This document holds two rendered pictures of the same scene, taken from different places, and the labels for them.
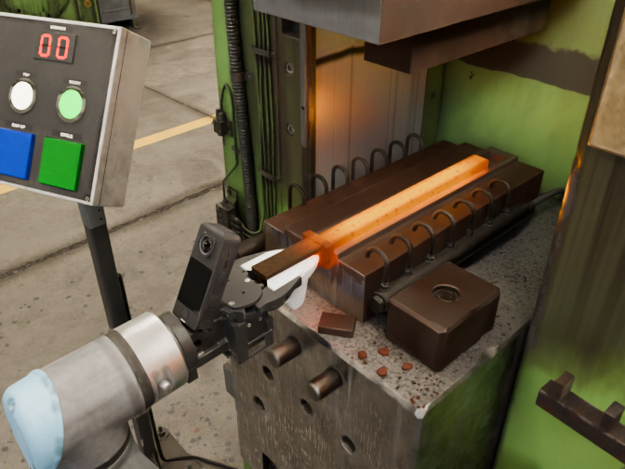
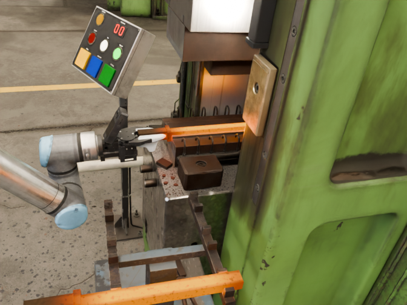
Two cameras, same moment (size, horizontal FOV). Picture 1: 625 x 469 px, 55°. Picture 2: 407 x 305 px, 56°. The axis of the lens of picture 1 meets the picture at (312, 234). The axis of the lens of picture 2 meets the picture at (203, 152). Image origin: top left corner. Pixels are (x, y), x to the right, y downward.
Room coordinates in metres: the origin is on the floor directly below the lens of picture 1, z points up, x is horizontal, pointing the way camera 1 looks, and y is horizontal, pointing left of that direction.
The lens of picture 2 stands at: (-0.31, -0.51, 1.66)
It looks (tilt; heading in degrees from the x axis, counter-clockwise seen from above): 34 degrees down; 21
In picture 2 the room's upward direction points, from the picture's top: 7 degrees clockwise
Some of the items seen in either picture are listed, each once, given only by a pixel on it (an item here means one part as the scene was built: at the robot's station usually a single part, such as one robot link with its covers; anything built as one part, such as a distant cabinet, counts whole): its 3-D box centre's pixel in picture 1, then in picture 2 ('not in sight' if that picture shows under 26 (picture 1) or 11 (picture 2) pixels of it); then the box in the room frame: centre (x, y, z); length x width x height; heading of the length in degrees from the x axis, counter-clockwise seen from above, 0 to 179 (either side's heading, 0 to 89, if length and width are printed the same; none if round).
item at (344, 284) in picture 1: (410, 209); (226, 134); (0.80, -0.15, 0.96); 0.42 x 0.20 x 0.09; 132
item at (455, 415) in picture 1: (424, 351); (225, 201); (0.76, -0.20, 0.69); 0.56 x 0.38 x 0.45; 132
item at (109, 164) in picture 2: not in sight; (128, 162); (0.85, 0.30, 0.62); 0.44 x 0.05 x 0.05; 132
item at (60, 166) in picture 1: (62, 164); (108, 75); (0.86, 0.40, 1.01); 0.07 x 0.05 x 0.07; 67
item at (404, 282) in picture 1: (458, 252); (228, 155); (0.69, -0.20, 0.95); 0.34 x 0.03 x 0.03; 132
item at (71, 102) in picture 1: (71, 104); (117, 53); (0.90, 0.38, 1.09); 0.05 x 0.03 x 0.04; 42
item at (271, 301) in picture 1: (268, 293); (137, 140); (0.55, 0.05, 0.99); 0.09 x 0.05 x 0.02; 129
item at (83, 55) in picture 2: not in sight; (83, 59); (0.94, 0.58, 1.01); 0.07 x 0.05 x 0.07; 67
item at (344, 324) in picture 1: (337, 324); (164, 163); (0.57, -0.03, 0.92); 0.04 x 0.03 x 0.01; 79
